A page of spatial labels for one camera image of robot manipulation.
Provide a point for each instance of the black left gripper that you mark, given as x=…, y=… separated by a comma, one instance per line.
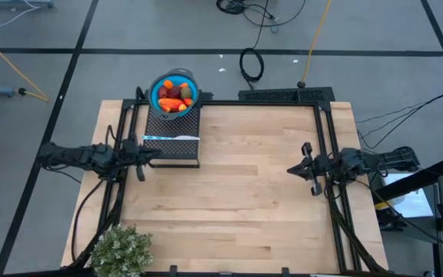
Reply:
x=133, y=154

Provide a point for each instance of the blue collapsible bowl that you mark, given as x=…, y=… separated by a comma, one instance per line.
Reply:
x=153, y=96

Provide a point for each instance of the black metal table frame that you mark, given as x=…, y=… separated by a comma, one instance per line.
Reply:
x=264, y=103

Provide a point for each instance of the black perforated metal shelf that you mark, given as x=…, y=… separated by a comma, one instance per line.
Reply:
x=171, y=150

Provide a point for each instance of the orange-red toy mango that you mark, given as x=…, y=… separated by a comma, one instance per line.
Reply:
x=170, y=103

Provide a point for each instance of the green-brown toy kiwi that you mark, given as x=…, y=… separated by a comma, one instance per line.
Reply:
x=185, y=92

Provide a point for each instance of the potted artificial green plant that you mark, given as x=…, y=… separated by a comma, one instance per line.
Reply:
x=121, y=250

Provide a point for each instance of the black table edge clamp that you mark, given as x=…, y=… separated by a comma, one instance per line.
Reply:
x=173, y=271
x=285, y=272

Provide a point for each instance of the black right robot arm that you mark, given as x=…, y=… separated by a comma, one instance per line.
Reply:
x=383, y=159

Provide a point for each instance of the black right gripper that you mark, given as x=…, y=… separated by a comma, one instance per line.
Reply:
x=319, y=165

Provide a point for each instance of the white paper sheet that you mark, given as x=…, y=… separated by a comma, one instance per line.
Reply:
x=410, y=200

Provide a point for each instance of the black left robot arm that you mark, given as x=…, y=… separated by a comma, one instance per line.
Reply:
x=75, y=157

